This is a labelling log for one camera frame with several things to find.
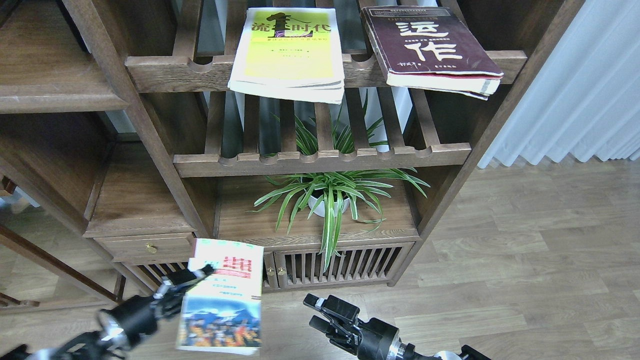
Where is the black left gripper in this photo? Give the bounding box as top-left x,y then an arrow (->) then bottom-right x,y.
97,265 -> 216,351

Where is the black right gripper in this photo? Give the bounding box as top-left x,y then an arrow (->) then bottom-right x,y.
302,293 -> 403,360

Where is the small colourful paperback book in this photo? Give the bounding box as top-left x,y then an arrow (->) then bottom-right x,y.
176,238 -> 265,356

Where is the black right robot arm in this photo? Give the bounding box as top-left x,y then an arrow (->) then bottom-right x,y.
302,293 -> 487,360

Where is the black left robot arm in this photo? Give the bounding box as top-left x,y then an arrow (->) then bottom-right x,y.
1,264 -> 215,360

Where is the brass drawer knob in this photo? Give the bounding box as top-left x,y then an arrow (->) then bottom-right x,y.
145,243 -> 158,255

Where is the white plant pot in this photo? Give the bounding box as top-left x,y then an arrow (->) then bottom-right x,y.
307,193 -> 351,219

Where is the green spider plant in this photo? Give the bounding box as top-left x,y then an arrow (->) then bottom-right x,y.
247,90 -> 431,273

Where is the dark wooden bookshelf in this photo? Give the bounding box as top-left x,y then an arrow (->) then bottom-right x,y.
1,0 -> 584,293

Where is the yellow green paperback book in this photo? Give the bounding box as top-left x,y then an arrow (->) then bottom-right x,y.
228,7 -> 345,105

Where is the maroon hardcover book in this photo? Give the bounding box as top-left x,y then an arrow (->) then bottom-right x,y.
361,6 -> 504,100

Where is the white pleated curtain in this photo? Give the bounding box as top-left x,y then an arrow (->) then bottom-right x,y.
478,0 -> 640,168

